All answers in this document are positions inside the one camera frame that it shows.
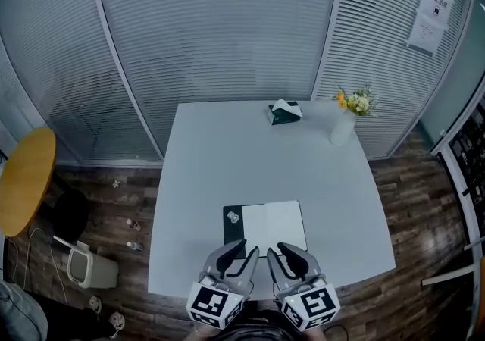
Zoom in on white notice with camera icon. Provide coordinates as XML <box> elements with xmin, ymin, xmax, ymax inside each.
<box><xmin>418</xmin><ymin>0</ymin><xmax>455</xmax><ymax>30</ymax></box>

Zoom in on white trash bin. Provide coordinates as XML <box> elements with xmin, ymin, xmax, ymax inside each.
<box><xmin>52</xmin><ymin>235</ymin><xmax>119</xmax><ymax>289</ymax></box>

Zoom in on white vase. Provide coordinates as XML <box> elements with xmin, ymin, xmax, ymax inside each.
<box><xmin>329</xmin><ymin>108</ymin><xmax>357</xmax><ymax>146</ymax></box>

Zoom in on black floor cable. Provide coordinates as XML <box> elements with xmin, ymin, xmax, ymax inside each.
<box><xmin>321</xmin><ymin>325</ymin><xmax>349</xmax><ymax>341</ymax></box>

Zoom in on white text paper sheet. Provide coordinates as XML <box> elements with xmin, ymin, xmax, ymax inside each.
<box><xmin>405</xmin><ymin>9</ymin><xmax>448</xmax><ymax>57</ymax></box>

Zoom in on white wooden bar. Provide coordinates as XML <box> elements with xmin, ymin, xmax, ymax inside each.
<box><xmin>421</xmin><ymin>269</ymin><xmax>474</xmax><ymax>286</ymax></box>

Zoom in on frosted glass door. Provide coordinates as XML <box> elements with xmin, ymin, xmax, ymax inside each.
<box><xmin>416</xmin><ymin>0</ymin><xmax>485</xmax><ymax>143</ymax></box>

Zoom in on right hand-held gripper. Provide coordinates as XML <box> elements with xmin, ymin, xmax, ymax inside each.
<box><xmin>266</xmin><ymin>242</ymin><xmax>341</xmax><ymax>332</ymax></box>

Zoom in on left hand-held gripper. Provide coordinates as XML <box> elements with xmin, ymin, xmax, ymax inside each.
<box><xmin>185</xmin><ymin>239</ymin><xmax>261</xmax><ymax>331</ymax></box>

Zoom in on round wooden side table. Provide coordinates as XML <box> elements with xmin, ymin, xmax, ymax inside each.
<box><xmin>0</xmin><ymin>127</ymin><xmax>57</xmax><ymax>238</ymax></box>

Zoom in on green tissue box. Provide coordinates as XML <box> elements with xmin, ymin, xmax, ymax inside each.
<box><xmin>266</xmin><ymin>98</ymin><xmax>304</xmax><ymax>127</ymax></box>

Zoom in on white floor cable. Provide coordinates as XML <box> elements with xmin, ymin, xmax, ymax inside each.
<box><xmin>7</xmin><ymin>227</ymin><xmax>69</xmax><ymax>306</ymax></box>

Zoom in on yellow and white flowers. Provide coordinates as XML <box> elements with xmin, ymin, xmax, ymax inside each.
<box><xmin>335</xmin><ymin>82</ymin><xmax>380</xmax><ymax>117</ymax></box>

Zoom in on black notebook with white pages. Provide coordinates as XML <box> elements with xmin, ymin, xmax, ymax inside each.
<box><xmin>222</xmin><ymin>199</ymin><xmax>308</xmax><ymax>259</ymax></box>

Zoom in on black round table base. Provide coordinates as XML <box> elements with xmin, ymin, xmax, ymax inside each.
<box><xmin>37</xmin><ymin>172</ymin><xmax>91</xmax><ymax>246</ymax></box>

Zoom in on black metal railing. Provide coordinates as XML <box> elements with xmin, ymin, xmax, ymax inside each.
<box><xmin>449</xmin><ymin>92</ymin><xmax>485</xmax><ymax>215</ymax></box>

